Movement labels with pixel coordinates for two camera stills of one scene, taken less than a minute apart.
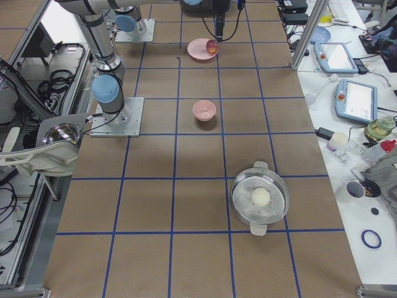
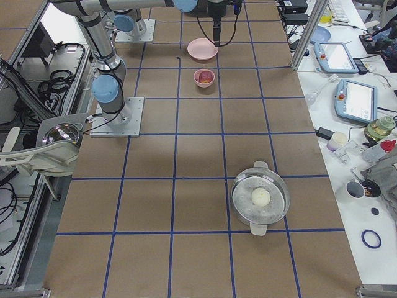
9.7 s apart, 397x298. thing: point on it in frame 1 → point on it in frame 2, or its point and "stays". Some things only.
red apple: x=212 y=46 → x=206 y=77
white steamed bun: x=260 y=197 stays
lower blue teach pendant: x=356 y=100 stays
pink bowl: x=204 y=110 → x=196 y=76
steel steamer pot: x=260 y=197 stays
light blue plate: x=321 y=35 stays
